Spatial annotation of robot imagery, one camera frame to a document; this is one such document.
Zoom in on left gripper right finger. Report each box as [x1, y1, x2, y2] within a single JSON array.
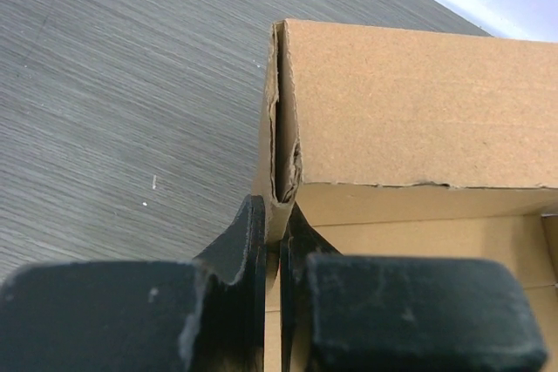
[[280, 208, 548, 371]]

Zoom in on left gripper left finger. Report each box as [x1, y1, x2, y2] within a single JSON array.
[[1, 196, 267, 371]]

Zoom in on brown cardboard box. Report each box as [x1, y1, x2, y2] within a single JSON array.
[[253, 19, 557, 371]]

